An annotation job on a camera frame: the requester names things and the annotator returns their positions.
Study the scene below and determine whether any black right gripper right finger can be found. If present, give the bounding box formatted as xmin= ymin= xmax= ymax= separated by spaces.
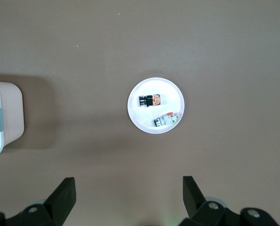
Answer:
xmin=179 ymin=176 xmax=279 ymax=226

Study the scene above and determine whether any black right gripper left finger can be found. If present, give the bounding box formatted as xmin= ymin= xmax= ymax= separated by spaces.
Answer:
xmin=0 ymin=178 xmax=76 ymax=226

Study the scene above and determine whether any orange black push-button switch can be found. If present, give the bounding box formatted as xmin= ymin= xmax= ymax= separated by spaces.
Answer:
xmin=138 ymin=93 xmax=162 ymax=108

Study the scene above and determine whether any white lidded lunch box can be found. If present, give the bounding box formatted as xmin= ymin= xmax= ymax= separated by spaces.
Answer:
xmin=0 ymin=79 xmax=25 ymax=161

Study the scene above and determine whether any pink round plate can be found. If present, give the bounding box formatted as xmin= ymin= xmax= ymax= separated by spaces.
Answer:
xmin=127 ymin=77 xmax=185 ymax=134

